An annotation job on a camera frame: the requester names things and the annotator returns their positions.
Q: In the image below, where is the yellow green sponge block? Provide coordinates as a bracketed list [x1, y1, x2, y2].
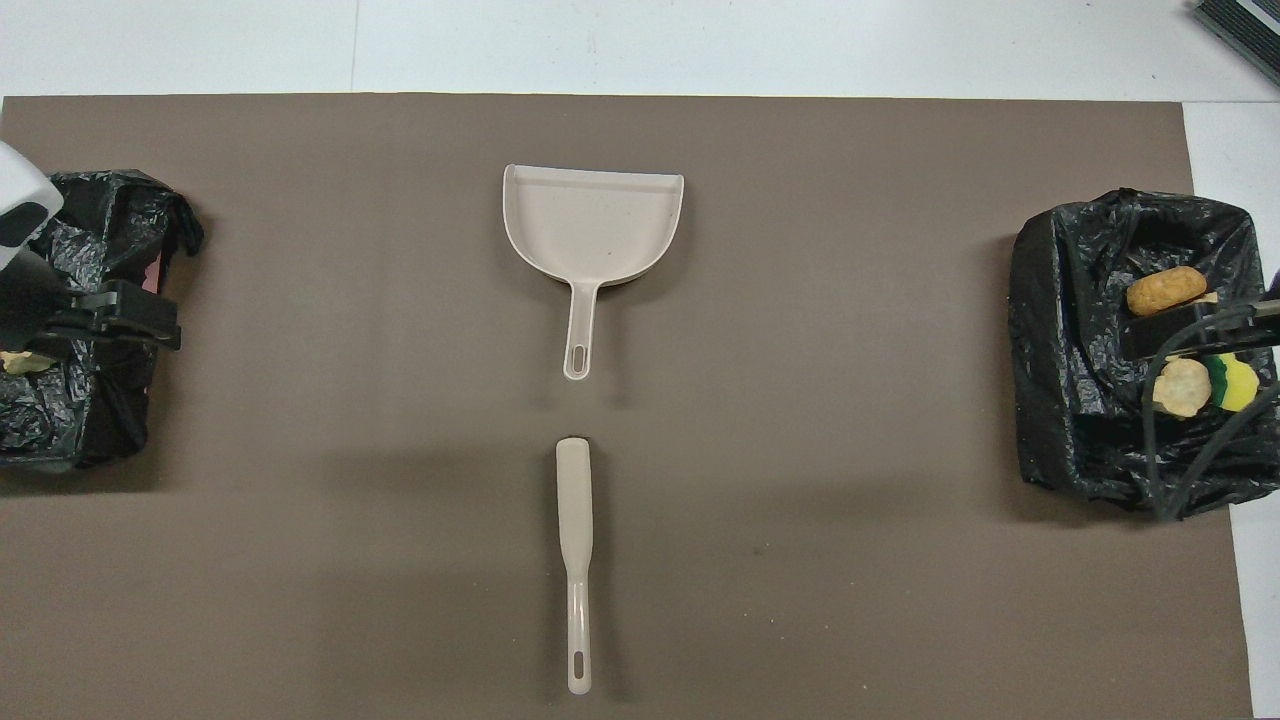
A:
[1203, 352, 1262, 414]

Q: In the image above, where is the brown table mat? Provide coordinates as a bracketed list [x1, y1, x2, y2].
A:
[0, 94, 1256, 720]

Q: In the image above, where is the beige plastic dustpan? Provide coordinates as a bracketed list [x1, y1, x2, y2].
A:
[502, 164, 686, 382]

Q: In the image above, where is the black-bagged bin with pink patch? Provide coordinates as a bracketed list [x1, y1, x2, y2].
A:
[0, 169, 206, 473]

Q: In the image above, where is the pale lobed bread chunk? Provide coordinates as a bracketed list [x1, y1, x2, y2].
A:
[1151, 357, 1214, 419]

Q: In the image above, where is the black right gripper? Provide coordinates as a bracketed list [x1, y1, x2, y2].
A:
[1117, 296, 1280, 361]

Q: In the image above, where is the black-bagged trash bin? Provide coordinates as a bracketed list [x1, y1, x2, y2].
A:
[1007, 188, 1280, 519]

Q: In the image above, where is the beige hand brush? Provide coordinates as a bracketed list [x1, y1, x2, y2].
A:
[555, 437, 596, 696]

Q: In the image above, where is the brown bread roll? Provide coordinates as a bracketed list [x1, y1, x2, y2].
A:
[1126, 265, 1210, 318]

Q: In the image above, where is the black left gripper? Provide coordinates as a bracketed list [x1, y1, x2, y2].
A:
[0, 250, 184, 353]

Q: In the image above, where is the dark grey ribbed panel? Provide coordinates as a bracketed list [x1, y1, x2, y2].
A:
[1186, 0, 1280, 86]

